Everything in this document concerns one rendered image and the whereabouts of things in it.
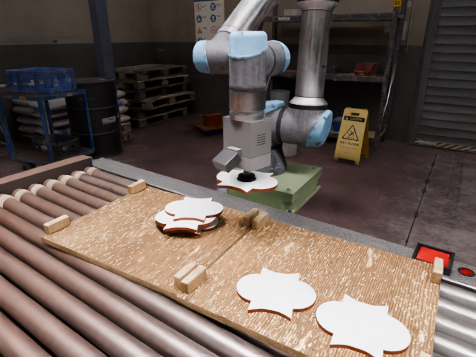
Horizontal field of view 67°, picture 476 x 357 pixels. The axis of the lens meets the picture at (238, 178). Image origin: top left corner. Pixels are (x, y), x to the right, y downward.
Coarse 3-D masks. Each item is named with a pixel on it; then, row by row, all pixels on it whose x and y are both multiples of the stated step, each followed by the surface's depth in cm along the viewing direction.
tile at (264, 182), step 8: (224, 176) 81; (232, 176) 81; (256, 176) 81; (264, 176) 81; (272, 176) 83; (224, 184) 77; (232, 184) 77; (240, 184) 77; (248, 184) 77; (256, 184) 77; (264, 184) 77; (272, 184) 77; (248, 192) 74
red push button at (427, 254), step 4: (420, 248) 81; (424, 248) 81; (420, 252) 79; (424, 252) 79; (428, 252) 79; (432, 252) 79; (436, 252) 79; (440, 252) 79; (416, 256) 78; (420, 256) 78; (424, 256) 78; (428, 256) 78; (432, 256) 78; (436, 256) 78; (440, 256) 78; (444, 256) 78; (448, 256) 78; (424, 260) 77; (428, 260) 77; (432, 260) 77; (444, 260) 77; (448, 260) 77; (444, 264) 75
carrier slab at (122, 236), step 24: (144, 192) 108; (168, 192) 108; (96, 216) 94; (120, 216) 94; (144, 216) 94; (240, 216) 94; (48, 240) 83; (72, 240) 83; (96, 240) 83; (120, 240) 83; (144, 240) 83; (168, 240) 83; (192, 240) 83; (216, 240) 83; (96, 264) 76; (120, 264) 74; (144, 264) 74; (168, 264) 74; (168, 288) 67
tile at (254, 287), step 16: (272, 272) 70; (240, 288) 66; (256, 288) 66; (272, 288) 66; (288, 288) 66; (304, 288) 66; (256, 304) 62; (272, 304) 62; (288, 304) 62; (304, 304) 62; (288, 320) 59
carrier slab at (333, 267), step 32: (224, 256) 77; (256, 256) 77; (288, 256) 77; (320, 256) 77; (352, 256) 77; (384, 256) 77; (224, 288) 67; (320, 288) 67; (352, 288) 67; (384, 288) 67; (416, 288) 67; (224, 320) 60; (256, 320) 59; (416, 320) 59; (288, 352) 55; (320, 352) 54; (352, 352) 54; (416, 352) 54
